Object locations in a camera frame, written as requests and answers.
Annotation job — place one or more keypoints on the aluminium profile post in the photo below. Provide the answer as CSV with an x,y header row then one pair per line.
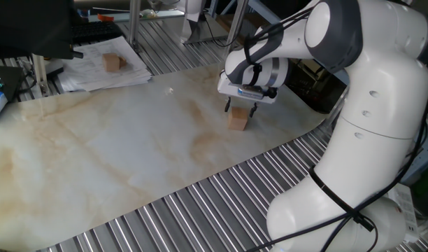
x,y
134,24
334,105
39,73
236,24

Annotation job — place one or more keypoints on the black keyboard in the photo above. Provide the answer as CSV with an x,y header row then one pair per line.
x,y
95,31

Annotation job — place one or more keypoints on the black electronic equipment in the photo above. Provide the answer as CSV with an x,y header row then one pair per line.
x,y
312,87

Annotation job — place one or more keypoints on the light wooden cube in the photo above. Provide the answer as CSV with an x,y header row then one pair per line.
x,y
237,122
110,63

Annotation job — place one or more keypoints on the marble pattern mat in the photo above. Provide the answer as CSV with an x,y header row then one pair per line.
x,y
95,157

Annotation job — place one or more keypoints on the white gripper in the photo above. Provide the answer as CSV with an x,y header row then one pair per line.
x,y
228,89

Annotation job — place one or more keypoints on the black monitor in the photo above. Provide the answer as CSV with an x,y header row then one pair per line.
x,y
25,28

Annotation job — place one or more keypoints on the stack of printed papers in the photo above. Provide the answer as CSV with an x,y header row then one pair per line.
x,y
133,75

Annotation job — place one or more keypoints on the black flat device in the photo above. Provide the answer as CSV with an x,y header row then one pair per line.
x,y
4,80

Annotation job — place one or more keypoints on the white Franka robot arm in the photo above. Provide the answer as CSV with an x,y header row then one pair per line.
x,y
375,140

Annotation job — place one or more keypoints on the grey wrist camera blue cap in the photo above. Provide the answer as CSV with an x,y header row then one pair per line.
x,y
250,92

